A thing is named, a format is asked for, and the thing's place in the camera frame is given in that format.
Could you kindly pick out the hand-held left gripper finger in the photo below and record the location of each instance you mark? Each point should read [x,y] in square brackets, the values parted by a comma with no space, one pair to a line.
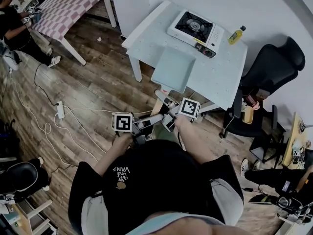
[152,119]

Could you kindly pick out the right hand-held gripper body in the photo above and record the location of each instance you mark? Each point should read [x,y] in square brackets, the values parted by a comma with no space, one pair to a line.
[189,109]

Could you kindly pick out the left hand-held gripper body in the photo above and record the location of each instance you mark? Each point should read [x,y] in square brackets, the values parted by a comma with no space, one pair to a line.
[122,122]

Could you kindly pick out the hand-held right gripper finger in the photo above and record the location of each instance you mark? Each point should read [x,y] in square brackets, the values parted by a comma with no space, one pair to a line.
[161,95]
[173,100]

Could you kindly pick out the white portable induction cooktop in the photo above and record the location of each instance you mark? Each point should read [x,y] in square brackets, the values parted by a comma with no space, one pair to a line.
[215,37]

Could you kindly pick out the person's right forearm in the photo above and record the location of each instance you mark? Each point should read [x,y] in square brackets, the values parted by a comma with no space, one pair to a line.
[193,141]

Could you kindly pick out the person's left forearm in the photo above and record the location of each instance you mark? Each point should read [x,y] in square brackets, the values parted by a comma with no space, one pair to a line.
[115,150]

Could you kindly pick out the person's olive trouser leg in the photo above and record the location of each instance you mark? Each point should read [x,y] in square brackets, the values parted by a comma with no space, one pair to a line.
[165,133]

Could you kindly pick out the white square table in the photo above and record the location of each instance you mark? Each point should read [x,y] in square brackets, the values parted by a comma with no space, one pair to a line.
[220,75]

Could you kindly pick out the yellow box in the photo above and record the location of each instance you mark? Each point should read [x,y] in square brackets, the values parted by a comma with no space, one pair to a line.
[249,115]

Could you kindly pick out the pink cup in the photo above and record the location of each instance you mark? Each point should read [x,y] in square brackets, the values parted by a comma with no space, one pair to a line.
[253,103]

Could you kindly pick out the white power strip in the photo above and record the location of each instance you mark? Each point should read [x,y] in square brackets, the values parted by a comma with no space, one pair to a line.
[59,109]

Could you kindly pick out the person's torso black shirt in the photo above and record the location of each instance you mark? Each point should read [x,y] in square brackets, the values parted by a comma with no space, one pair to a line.
[156,185]

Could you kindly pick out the yellow oil bottle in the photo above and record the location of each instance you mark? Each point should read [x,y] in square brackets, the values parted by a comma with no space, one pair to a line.
[236,35]

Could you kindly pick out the black office chair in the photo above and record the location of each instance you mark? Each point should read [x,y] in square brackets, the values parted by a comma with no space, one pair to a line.
[271,65]

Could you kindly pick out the yellow wooden desk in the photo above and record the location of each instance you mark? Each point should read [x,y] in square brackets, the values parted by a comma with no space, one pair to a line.
[292,136]

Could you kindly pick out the black swivel chair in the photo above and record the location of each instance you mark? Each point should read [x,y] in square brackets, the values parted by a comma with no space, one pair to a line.
[22,177]

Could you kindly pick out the checkered cloth table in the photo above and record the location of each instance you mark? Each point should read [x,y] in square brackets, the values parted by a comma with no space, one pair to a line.
[66,8]

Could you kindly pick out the white wooden frame furniture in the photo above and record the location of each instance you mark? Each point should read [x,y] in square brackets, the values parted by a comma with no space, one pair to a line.
[36,214]

